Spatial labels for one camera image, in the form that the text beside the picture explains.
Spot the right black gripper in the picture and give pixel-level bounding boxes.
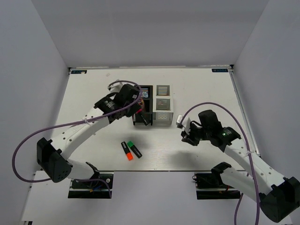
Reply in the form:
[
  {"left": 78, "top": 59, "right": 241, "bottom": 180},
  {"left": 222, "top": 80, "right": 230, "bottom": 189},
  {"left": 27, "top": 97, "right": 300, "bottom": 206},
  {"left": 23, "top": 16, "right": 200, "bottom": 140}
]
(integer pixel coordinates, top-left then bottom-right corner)
[{"left": 181, "top": 122, "right": 211, "bottom": 146}]

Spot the green capped black highlighter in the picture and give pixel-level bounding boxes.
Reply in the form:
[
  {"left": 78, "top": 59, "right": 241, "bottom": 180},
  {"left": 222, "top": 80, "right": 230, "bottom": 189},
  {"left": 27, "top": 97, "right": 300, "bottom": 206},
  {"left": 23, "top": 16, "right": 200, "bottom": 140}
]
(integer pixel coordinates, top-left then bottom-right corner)
[{"left": 127, "top": 141, "right": 143, "bottom": 158}]

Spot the blue glue jar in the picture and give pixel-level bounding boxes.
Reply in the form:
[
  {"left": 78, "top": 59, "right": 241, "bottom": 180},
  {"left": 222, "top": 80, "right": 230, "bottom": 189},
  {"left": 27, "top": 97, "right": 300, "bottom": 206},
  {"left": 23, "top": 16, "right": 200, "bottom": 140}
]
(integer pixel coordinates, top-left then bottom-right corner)
[{"left": 142, "top": 91, "right": 149, "bottom": 98}]

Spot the orange capped black highlighter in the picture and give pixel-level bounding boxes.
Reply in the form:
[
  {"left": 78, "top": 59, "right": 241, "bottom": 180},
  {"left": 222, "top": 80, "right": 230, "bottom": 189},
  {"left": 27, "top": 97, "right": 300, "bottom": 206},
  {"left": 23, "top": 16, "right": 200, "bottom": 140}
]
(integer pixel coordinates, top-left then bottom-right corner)
[{"left": 121, "top": 142, "right": 133, "bottom": 161}]

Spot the pink tube with pins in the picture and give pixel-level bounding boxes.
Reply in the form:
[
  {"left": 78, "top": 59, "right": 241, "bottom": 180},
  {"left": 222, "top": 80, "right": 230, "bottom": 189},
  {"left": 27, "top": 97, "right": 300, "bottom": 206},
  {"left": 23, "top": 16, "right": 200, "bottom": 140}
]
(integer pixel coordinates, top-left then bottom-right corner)
[{"left": 138, "top": 98, "right": 145, "bottom": 112}]

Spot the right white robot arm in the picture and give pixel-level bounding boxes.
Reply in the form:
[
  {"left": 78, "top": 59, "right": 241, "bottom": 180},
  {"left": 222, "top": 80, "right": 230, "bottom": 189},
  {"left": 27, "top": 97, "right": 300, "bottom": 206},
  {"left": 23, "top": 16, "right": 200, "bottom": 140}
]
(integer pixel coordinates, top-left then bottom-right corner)
[{"left": 176, "top": 110, "right": 300, "bottom": 223}]

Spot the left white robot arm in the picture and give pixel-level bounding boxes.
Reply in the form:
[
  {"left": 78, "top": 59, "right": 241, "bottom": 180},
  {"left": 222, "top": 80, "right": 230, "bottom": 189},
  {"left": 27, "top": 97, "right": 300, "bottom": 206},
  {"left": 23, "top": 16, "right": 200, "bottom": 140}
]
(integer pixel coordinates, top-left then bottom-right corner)
[{"left": 37, "top": 82, "right": 143, "bottom": 187}]

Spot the black mesh organizer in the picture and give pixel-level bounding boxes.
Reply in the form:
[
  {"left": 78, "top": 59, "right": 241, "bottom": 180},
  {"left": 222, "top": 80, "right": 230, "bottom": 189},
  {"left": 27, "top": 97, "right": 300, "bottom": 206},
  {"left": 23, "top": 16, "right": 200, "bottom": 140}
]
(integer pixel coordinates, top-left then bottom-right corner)
[{"left": 132, "top": 85, "right": 153, "bottom": 126}]

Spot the white mesh organizer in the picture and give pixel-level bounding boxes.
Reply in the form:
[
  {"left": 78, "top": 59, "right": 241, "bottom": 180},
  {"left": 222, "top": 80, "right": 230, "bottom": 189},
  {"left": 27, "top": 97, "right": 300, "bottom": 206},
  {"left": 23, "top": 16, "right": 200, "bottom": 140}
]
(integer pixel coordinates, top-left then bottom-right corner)
[{"left": 152, "top": 85, "right": 174, "bottom": 126}]

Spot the right blue corner label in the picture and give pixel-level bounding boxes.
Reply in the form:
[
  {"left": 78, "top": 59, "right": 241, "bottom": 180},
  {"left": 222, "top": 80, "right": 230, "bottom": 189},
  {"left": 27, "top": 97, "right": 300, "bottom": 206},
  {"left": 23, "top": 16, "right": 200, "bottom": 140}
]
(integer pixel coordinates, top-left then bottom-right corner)
[{"left": 211, "top": 68, "right": 228, "bottom": 73}]

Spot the blue corner label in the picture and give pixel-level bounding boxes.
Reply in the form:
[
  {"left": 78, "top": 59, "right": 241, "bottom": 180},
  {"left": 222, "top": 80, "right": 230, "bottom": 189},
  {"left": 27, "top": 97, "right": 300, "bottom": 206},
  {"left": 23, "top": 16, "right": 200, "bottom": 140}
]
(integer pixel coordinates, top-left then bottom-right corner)
[
  {"left": 71, "top": 70, "right": 87, "bottom": 74},
  {"left": 211, "top": 68, "right": 228, "bottom": 73}
]

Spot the left blue corner label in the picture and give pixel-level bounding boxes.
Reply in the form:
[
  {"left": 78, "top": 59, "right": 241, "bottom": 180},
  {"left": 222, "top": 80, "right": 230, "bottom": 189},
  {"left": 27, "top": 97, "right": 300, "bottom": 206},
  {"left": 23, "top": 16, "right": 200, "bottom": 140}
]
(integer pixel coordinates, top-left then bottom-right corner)
[{"left": 71, "top": 70, "right": 87, "bottom": 74}]

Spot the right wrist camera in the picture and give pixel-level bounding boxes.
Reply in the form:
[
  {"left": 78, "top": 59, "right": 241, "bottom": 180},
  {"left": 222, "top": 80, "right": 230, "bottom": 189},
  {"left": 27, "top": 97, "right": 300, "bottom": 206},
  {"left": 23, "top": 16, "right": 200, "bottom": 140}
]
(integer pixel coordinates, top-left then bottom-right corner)
[{"left": 176, "top": 115, "right": 191, "bottom": 134}]

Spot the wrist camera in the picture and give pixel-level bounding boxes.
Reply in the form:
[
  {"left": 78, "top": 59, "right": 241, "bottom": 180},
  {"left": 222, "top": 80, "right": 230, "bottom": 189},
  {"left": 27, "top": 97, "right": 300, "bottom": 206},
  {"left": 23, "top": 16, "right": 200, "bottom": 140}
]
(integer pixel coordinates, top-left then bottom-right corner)
[
  {"left": 176, "top": 115, "right": 191, "bottom": 134},
  {"left": 107, "top": 80, "right": 123, "bottom": 93}
]

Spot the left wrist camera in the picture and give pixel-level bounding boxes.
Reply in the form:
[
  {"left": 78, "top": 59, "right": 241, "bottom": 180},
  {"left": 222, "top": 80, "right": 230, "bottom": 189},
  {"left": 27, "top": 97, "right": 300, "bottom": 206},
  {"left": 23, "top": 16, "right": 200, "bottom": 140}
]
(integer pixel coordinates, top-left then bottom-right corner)
[{"left": 107, "top": 80, "right": 123, "bottom": 93}]

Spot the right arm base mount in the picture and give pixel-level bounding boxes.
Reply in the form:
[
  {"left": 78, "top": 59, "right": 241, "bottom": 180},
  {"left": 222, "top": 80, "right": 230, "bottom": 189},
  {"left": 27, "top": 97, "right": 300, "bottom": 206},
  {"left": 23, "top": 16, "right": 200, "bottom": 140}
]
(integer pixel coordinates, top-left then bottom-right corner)
[{"left": 192, "top": 162, "right": 241, "bottom": 200}]

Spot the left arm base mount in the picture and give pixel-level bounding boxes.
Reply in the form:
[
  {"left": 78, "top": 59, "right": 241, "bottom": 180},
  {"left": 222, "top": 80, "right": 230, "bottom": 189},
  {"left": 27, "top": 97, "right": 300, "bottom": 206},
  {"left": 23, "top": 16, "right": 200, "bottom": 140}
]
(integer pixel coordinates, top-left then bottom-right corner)
[{"left": 68, "top": 162, "right": 114, "bottom": 199}]

